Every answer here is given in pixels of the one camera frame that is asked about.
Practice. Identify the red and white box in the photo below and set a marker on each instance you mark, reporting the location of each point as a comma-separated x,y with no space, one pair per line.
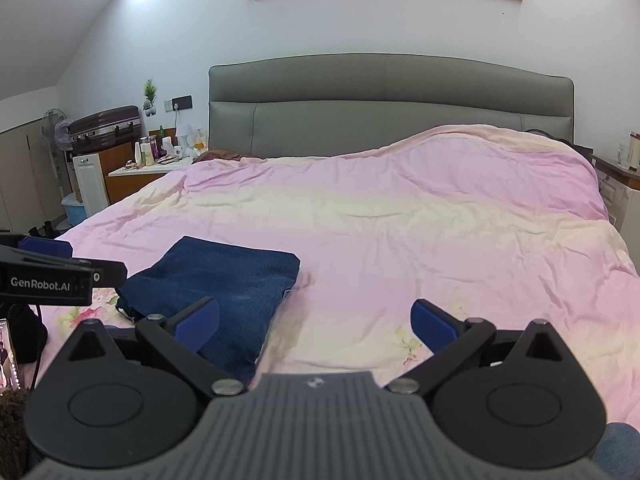
635,150

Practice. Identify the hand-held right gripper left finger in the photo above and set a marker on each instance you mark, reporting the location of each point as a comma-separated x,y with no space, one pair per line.
200,320

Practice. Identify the clear glass mug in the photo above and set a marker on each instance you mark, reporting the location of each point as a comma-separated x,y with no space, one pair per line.
624,157

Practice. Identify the light blue bin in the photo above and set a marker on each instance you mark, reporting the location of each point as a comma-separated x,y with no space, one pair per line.
74,210

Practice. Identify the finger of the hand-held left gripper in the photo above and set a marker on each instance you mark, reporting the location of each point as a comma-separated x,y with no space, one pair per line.
45,248
107,272

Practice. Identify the small potted plant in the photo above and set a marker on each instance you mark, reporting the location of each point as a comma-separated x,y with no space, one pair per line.
149,94

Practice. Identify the person's leg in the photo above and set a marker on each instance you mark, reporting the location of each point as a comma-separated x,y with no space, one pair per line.
620,452

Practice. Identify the black bag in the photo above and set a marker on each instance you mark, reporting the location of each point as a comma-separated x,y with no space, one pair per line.
25,332

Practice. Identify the brown wooden dresser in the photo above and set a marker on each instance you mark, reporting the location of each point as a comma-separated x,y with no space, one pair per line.
117,165

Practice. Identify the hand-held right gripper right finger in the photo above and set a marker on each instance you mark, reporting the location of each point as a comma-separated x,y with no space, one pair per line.
432,322

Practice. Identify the white table lamp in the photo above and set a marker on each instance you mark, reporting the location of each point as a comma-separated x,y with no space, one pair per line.
185,135

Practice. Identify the brown cloth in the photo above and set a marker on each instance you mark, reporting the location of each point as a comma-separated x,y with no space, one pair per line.
217,155

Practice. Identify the white slim bottle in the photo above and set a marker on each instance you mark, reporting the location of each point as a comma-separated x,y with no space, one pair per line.
137,155

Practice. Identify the blue denim pants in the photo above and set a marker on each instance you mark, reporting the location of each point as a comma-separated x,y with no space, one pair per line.
220,285

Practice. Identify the smartphone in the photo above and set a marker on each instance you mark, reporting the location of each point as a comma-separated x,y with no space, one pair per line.
9,355

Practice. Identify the purple bottle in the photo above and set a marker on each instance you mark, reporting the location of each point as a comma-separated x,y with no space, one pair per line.
155,147

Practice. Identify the dark red suitcase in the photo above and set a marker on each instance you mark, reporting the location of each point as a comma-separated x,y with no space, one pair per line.
102,125

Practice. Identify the pink floral blanket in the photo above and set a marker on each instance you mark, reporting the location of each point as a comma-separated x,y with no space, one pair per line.
400,220

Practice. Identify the standing fan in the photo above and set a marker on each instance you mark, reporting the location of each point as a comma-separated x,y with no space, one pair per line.
55,132

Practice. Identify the white bedside table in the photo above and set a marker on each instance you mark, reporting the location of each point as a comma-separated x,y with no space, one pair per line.
145,167

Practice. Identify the wooden bedside cabinet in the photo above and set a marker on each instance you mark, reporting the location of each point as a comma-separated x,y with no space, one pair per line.
617,195

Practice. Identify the white air purifier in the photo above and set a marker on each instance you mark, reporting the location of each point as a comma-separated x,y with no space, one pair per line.
90,185

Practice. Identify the grey padded headboard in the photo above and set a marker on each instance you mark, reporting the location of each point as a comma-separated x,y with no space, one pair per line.
380,105

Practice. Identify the black shoes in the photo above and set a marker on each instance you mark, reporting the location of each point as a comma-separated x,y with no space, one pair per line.
45,230

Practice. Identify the beige wall cabinet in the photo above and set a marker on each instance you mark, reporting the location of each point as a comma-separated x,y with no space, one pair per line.
25,175

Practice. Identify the black wall outlet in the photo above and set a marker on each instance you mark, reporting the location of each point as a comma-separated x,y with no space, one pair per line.
178,103

